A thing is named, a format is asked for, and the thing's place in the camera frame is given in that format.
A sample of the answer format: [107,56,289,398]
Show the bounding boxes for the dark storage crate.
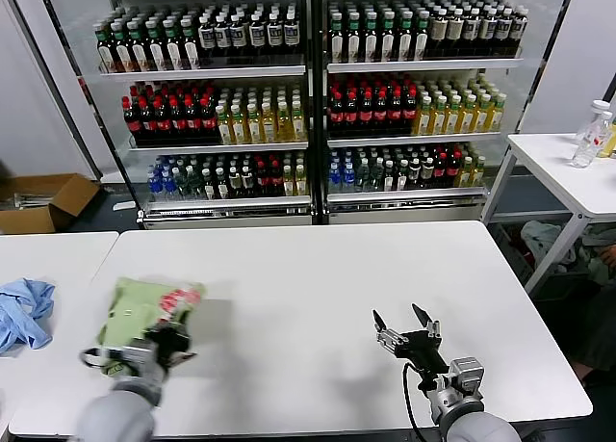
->
[493,222,535,287]

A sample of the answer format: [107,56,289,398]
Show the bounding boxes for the beverage display cooler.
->
[39,0,529,230]

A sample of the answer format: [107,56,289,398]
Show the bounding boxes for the red cap cola bottle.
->
[432,152,448,190]
[138,98,155,135]
[372,91,389,127]
[358,91,374,127]
[387,90,403,126]
[122,97,140,135]
[267,160,283,197]
[199,98,217,133]
[169,98,187,134]
[328,92,345,128]
[343,92,360,128]
[253,161,269,197]
[185,98,201,133]
[401,90,418,125]
[153,98,171,134]
[446,151,461,189]

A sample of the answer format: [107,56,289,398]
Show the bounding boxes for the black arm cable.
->
[78,347,115,369]
[401,361,425,442]

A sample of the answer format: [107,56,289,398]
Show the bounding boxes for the crumpled light blue cloth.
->
[0,277,57,356]

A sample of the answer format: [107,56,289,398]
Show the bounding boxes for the glass cooler door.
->
[8,0,144,221]
[482,0,577,221]

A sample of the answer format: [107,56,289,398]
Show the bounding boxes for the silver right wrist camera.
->
[449,357,485,390]

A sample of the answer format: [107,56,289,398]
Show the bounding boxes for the white side table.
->
[480,132,616,299]

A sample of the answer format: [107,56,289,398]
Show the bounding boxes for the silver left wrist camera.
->
[119,343,156,374]

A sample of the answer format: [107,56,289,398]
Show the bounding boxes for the brown cardboard box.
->
[0,172,101,235]

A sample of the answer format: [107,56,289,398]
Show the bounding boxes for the white cooler shelf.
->
[326,189,486,212]
[128,142,309,154]
[99,65,306,80]
[326,132,503,148]
[142,195,312,217]
[326,59,524,74]

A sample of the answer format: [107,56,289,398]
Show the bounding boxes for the light green t-shirt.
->
[93,276,208,376]

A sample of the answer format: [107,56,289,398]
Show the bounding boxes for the green cap tea bottle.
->
[128,21,149,72]
[145,20,167,72]
[397,11,414,63]
[328,13,346,64]
[413,11,430,62]
[181,18,201,70]
[379,11,398,63]
[345,12,363,64]
[164,19,184,71]
[362,12,380,64]
[96,25,116,73]
[112,22,133,73]

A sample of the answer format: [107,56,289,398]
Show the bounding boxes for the clear plastic water bottle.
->
[571,100,615,169]

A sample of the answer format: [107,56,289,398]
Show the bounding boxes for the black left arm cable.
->
[78,347,115,369]

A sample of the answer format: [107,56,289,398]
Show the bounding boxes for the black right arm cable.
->
[401,361,425,442]

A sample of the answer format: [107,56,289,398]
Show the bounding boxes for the grey white garment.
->
[521,220,578,275]

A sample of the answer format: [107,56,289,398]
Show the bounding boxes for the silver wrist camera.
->
[119,343,156,374]
[449,357,485,390]

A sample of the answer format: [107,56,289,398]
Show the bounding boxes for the grey green garment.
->
[577,229,616,289]

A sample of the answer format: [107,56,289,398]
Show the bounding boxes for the silver metal parts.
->
[12,191,60,209]

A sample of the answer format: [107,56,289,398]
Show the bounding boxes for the beige label dark bottle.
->
[446,8,464,58]
[429,9,448,58]

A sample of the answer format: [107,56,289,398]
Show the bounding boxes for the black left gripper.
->
[145,310,194,367]

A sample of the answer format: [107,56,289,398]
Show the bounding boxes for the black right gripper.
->
[372,303,451,374]

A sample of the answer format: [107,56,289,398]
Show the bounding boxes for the blue label dark bottle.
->
[230,14,249,57]
[463,8,481,58]
[282,12,301,56]
[495,8,512,57]
[247,13,267,57]
[510,8,527,57]
[266,13,284,57]
[197,16,217,58]
[214,15,233,58]
[479,8,497,57]

